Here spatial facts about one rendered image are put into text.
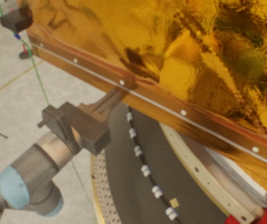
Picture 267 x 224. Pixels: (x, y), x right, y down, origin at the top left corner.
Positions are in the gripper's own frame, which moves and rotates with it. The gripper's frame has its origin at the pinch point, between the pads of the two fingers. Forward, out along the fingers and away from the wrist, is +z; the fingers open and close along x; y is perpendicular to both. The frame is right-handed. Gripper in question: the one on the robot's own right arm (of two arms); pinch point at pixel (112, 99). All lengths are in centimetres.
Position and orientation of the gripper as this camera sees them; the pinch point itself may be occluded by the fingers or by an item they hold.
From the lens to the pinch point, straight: 53.0
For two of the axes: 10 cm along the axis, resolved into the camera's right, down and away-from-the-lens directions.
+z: 5.9, -5.9, 5.5
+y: 0.0, 6.8, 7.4
